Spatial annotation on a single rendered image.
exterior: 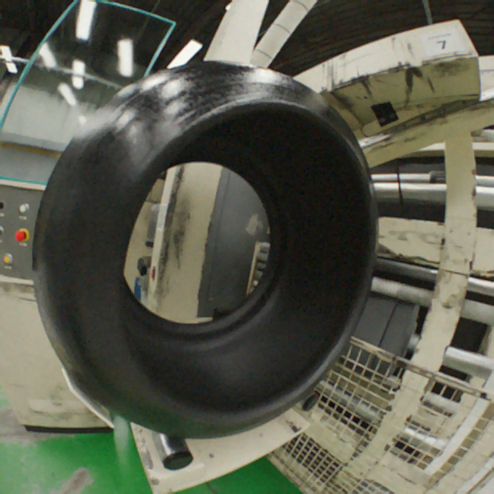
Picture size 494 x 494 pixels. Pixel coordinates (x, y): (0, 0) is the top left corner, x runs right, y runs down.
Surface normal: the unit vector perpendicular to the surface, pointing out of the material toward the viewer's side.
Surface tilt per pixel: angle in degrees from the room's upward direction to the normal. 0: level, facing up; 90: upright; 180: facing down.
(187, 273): 90
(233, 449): 0
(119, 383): 94
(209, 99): 83
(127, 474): 0
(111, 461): 0
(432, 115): 90
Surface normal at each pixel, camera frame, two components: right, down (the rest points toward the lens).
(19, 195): 0.57, 0.14
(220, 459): 0.18, -0.98
